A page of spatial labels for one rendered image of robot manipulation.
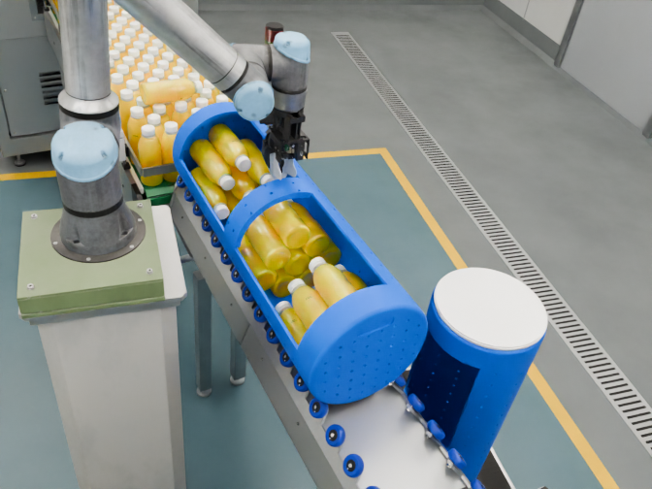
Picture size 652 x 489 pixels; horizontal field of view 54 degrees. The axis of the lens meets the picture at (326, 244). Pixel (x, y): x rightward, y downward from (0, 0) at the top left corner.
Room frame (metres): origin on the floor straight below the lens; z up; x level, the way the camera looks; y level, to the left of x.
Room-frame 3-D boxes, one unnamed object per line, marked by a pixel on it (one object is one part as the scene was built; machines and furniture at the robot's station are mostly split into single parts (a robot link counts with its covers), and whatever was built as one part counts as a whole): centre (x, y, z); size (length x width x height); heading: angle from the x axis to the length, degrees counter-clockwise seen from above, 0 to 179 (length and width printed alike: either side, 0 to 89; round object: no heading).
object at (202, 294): (1.55, 0.39, 0.31); 0.06 x 0.06 x 0.63; 33
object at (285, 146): (1.26, 0.12, 1.37); 0.09 x 0.08 x 0.12; 33
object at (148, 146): (1.65, 0.58, 0.99); 0.07 x 0.07 x 0.18
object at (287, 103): (1.27, 0.12, 1.45); 0.08 x 0.08 x 0.05
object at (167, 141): (1.69, 0.52, 0.99); 0.07 x 0.07 x 0.18
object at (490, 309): (1.15, -0.42, 1.03); 0.28 x 0.28 x 0.01
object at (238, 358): (1.63, 0.28, 0.31); 0.06 x 0.06 x 0.63; 33
